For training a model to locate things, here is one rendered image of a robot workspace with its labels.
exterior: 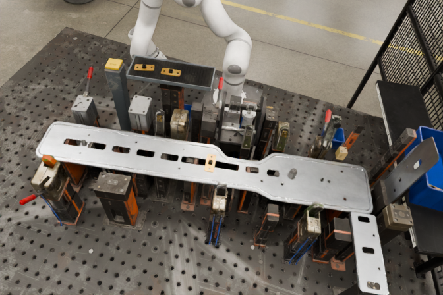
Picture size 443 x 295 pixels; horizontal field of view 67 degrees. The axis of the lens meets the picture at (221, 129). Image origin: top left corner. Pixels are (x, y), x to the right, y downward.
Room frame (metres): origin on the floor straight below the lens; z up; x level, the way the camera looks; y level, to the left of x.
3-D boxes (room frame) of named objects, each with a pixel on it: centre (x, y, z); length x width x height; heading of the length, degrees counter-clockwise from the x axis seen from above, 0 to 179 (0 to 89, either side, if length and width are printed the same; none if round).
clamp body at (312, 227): (0.52, -0.38, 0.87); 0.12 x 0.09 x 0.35; 179
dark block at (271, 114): (0.95, -0.20, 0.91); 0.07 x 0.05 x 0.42; 179
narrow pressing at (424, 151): (0.71, -0.70, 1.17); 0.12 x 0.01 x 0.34; 179
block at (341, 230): (0.54, -0.51, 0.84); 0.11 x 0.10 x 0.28; 179
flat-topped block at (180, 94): (1.07, 0.25, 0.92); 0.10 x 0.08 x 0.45; 89
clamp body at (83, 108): (0.91, 0.61, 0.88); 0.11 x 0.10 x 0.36; 179
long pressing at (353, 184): (0.73, 0.05, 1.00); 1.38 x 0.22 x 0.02; 89
